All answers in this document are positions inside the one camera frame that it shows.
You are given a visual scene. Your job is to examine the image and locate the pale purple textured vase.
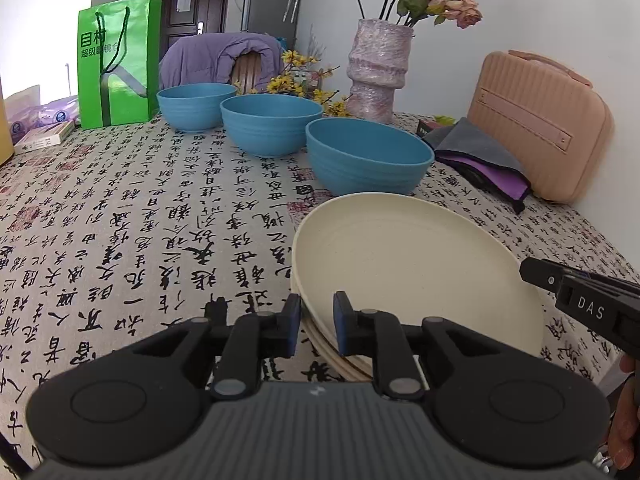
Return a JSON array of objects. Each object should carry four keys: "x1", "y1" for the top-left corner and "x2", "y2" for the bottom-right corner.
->
[{"x1": 346, "y1": 18, "x2": 415, "y2": 124}]

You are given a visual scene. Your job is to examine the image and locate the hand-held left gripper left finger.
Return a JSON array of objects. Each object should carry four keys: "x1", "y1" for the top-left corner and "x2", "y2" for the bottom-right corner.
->
[{"x1": 132, "y1": 294, "x2": 302, "y2": 402}]

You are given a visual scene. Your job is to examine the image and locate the blue ribbed bowl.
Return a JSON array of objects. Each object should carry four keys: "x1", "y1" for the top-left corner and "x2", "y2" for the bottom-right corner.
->
[
  {"x1": 220, "y1": 94, "x2": 325, "y2": 157},
  {"x1": 306, "y1": 118, "x2": 435, "y2": 197},
  {"x1": 157, "y1": 83, "x2": 238, "y2": 134}
]

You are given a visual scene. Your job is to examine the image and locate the yellow flower sprigs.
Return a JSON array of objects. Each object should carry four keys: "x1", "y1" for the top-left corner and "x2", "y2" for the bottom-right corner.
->
[{"x1": 267, "y1": 35, "x2": 352, "y2": 118}]

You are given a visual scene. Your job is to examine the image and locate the grey cloth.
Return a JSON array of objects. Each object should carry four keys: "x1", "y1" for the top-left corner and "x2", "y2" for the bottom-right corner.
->
[{"x1": 422, "y1": 117, "x2": 526, "y2": 176}]

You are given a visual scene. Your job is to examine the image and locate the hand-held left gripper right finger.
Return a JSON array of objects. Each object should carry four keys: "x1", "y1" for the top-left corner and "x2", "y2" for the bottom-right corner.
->
[{"x1": 332, "y1": 291, "x2": 501, "y2": 401}]

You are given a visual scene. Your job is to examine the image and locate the small flat cardboard box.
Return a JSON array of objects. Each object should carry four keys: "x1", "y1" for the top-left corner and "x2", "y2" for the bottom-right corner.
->
[{"x1": 14, "y1": 120, "x2": 76, "y2": 151}]

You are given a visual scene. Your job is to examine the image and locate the dark brown entrance door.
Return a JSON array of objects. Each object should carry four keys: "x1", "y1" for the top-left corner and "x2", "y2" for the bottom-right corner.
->
[{"x1": 152, "y1": 0, "x2": 233, "y2": 43}]

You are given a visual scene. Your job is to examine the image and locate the grey refrigerator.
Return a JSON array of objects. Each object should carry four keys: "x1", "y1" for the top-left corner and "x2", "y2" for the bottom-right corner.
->
[{"x1": 241, "y1": 0, "x2": 311, "y2": 48}]

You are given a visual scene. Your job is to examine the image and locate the small dark packet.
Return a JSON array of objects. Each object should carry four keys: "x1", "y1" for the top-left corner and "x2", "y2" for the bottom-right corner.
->
[{"x1": 417, "y1": 114, "x2": 457, "y2": 137}]

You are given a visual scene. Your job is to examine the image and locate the person's right hand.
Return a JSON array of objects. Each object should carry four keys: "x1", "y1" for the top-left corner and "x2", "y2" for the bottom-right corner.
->
[{"x1": 606, "y1": 355, "x2": 640, "y2": 471}]

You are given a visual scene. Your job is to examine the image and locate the pink hard-shell case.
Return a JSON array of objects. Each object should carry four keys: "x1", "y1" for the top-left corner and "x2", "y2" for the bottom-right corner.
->
[{"x1": 467, "y1": 50, "x2": 613, "y2": 204}]

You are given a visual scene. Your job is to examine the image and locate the wooden chair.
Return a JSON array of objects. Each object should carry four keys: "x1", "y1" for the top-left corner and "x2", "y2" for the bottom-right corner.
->
[{"x1": 232, "y1": 52, "x2": 267, "y2": 95}]

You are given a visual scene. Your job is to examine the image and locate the purple jacket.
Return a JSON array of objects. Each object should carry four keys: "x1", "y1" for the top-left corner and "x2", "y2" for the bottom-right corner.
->
[{"x1": 159, "y1": 32, "x2": 286, "y2": 97}]

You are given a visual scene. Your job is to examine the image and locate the purple cloth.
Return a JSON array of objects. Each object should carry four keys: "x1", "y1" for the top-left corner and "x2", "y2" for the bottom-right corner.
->
[{"x1": 440, "y1": 152, "x2": 531, "y2": 202}]

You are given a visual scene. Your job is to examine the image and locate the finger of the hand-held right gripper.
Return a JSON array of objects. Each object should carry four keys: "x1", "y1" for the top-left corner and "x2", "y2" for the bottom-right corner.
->
[{"x1": 519, "y1": 257, "x2": 569, "y2": 294}]

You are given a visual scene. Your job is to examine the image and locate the green paper gift bag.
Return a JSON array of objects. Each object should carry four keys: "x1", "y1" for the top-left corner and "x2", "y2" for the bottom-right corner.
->
[{"x1": 77, "y1": 0, "x2": 163, "y2": 130}]

